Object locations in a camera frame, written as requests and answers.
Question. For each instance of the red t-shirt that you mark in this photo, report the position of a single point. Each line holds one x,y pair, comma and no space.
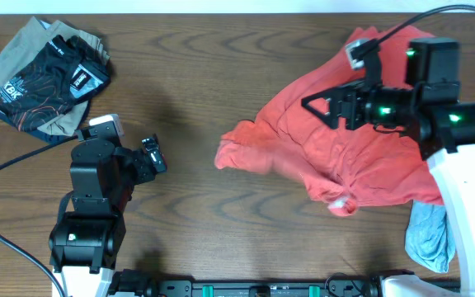
346,169

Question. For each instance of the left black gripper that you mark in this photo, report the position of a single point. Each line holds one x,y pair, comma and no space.
145,172

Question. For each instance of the navy folded garment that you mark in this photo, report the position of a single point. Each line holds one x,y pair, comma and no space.
49,139

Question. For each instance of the black patterned folded shirt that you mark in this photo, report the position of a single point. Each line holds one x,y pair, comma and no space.
62,75

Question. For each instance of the light blue t-shirt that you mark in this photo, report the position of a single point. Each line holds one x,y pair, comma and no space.
429,240

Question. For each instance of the khaki folded garment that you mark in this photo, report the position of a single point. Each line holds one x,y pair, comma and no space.
26,44

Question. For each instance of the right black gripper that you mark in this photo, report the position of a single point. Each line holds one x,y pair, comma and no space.
357,93

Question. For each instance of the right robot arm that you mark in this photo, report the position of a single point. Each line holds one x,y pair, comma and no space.
427,110

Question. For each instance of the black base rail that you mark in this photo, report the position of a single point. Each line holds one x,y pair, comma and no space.
334,287

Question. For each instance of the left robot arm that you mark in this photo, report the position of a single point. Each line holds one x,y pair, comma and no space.
90,227

